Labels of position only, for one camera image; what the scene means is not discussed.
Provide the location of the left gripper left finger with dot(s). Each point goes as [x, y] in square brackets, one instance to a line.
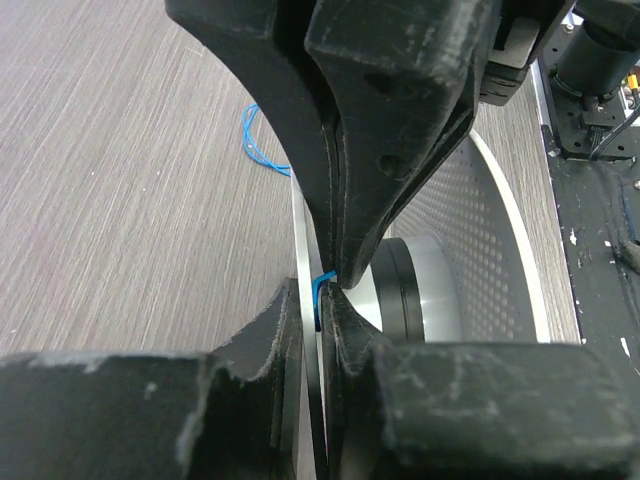
[231, 413]

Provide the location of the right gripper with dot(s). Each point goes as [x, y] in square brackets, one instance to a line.
[406, 78]

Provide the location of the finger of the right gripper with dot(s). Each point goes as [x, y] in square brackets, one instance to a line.
[262, 44]

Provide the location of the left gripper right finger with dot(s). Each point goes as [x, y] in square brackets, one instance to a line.
[469, 410]

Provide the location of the white cable spool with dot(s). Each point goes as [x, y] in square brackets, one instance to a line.
[460, 270]

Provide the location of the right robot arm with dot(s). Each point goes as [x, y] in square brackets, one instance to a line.
[595, 64]

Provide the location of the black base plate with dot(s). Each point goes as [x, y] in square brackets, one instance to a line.
[597, 202]

